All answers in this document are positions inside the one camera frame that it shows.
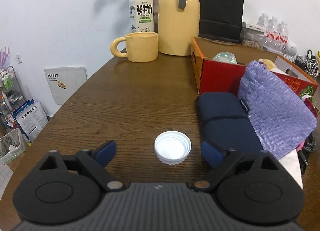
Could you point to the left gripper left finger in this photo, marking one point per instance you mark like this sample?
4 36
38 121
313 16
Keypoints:
92 163

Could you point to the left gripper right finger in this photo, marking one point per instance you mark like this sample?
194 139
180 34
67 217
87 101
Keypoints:
222 162

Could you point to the white ribbed bottle cap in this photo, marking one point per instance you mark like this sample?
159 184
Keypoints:
172 147

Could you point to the purple woven pouch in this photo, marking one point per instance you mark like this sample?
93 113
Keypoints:
281 120

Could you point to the white cloth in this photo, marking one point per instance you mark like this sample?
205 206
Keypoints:
291 163

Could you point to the yellow white plush sheep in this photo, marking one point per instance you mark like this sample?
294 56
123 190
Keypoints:
267 64

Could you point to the navy zip case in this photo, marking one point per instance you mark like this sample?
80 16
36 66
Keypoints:
225 123

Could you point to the white paper bag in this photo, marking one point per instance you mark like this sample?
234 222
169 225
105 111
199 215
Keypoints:
31 119

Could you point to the red cardboard box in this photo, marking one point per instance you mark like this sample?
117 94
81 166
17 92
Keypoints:
215 76

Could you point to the yellow ceramic mug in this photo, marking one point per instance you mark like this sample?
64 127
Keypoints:
140 47

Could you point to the clear snack container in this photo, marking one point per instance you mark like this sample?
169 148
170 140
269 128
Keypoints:
252 38

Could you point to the white toy robot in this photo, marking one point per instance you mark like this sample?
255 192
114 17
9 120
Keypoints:
290 50

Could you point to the middle water bottle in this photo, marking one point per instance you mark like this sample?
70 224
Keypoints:
271 33

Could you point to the water bottle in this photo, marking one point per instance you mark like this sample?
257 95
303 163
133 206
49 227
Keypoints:
283 34
271 33
263 21

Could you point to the white flat box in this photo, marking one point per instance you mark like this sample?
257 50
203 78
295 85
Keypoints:
253 27

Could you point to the right water bottle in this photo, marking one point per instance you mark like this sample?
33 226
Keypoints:
283 34

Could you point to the left water bottle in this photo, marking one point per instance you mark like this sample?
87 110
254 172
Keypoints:
263 21

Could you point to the white milk carton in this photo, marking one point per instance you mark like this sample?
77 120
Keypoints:
141 15

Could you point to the yellow thermos jug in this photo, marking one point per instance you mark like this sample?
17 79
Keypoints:
178 23

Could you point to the black paper shopping bag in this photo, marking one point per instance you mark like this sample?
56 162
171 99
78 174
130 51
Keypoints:
221 20

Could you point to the white wall panel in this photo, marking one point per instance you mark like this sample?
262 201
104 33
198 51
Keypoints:
65 81

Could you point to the wire shelf rack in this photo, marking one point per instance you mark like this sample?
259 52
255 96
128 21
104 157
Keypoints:
12 97

